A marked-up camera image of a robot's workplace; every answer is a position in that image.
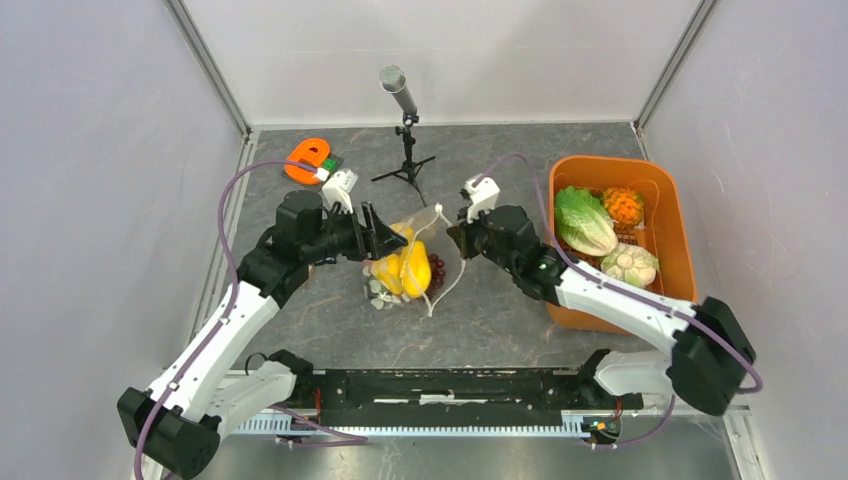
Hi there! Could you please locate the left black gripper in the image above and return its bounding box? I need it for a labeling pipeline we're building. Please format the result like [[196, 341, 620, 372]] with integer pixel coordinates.
[[302, 200, 408, 264]]

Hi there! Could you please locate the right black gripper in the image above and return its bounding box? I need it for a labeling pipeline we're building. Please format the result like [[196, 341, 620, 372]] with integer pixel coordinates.
[[448, 201, 519, 276]]

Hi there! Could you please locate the yellow lemon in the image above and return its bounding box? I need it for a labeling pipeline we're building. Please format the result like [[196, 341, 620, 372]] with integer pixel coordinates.
[[371, 253, 404, 296]]

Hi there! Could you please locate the purple grape bunch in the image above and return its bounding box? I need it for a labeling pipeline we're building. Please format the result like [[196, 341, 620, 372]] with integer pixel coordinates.
[[427, 254, 446, 294]]

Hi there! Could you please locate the clear dotted zip top bag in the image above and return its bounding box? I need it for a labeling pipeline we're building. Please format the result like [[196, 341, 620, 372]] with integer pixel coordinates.
[[363, 203, 466, 317]]

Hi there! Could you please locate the yellow mango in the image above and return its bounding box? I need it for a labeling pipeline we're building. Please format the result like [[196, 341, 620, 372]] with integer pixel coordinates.
[[400, 240, 430, 299]]

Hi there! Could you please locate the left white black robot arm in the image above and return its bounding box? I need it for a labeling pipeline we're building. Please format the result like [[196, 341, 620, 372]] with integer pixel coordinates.
[[117, 190, 407, 479]]

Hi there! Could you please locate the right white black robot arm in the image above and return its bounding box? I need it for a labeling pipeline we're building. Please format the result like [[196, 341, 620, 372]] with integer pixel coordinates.
[[447, 205, 764, 416]]

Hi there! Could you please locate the orange plastic food bin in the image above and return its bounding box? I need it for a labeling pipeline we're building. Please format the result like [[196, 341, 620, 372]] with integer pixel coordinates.
[[548, 155, 699, 303]]

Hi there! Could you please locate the green block on dark plate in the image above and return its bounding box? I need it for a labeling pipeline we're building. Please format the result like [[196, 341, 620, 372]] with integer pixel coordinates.
[[320, 154, 344, 175]]

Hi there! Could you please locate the green lettuce leaf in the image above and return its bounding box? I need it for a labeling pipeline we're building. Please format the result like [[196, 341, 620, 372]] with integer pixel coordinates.
[[554, 186, 618, 257]]

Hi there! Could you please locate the silver microphone on tripod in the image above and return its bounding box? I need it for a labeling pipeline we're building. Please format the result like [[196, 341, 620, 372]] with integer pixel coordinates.
[[371, 65, 436, 207]]

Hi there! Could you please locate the small yellow pineapple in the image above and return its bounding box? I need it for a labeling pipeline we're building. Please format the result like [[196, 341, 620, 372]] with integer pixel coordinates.
[[601, 187, 644, 227]]

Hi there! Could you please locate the pale green cabbage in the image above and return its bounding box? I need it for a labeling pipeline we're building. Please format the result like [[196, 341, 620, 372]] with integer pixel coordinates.
[[600, 243, 660, 289]]

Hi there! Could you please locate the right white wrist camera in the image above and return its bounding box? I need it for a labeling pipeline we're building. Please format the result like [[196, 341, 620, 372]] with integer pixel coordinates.
[[458, 174, 500, 223]]

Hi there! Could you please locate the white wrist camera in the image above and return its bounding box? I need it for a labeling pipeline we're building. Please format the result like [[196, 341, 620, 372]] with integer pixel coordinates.
[[458, 174, 500, 223], [314, 167, 358, 214]]

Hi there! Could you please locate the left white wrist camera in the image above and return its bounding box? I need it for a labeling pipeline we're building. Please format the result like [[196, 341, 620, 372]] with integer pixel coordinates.
[[314, 167, 358, 214]]

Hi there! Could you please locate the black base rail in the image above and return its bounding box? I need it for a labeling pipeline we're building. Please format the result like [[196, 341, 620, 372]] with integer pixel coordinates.
[[272, 350, 644, 428]]

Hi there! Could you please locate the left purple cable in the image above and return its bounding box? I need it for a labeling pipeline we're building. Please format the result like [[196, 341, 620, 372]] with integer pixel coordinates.
[[132, 160, 331, 480]]

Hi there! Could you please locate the white cable duct strip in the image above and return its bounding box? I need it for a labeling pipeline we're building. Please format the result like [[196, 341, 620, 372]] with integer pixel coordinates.
[[233, 410, 618, 439]]

